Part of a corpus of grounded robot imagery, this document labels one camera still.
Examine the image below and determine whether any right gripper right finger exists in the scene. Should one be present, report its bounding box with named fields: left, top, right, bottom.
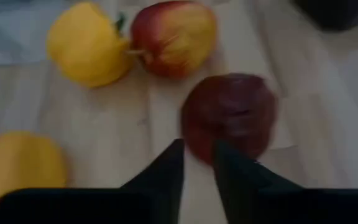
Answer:
left=213, top=139, right=358, bottom=224

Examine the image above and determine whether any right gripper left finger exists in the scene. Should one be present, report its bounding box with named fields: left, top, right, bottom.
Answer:
left=0, top=138, right=186, bottom=224

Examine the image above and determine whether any dark red apple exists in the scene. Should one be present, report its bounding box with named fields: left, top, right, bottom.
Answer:
left=180, top=73, right=279, bottom=166

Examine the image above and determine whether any yellow bell pepper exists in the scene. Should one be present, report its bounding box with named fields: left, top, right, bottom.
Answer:
left=0, top=130, right=70, bottom=224
left=45, top=1, right=134, bottom=88

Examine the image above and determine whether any red yellow apple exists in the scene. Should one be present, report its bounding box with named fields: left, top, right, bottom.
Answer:
left=129, top=0, right=219, bottom=79

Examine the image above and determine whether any black object top right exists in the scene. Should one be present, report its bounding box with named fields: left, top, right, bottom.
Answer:
left=292, top=0, right=358, bottom=32

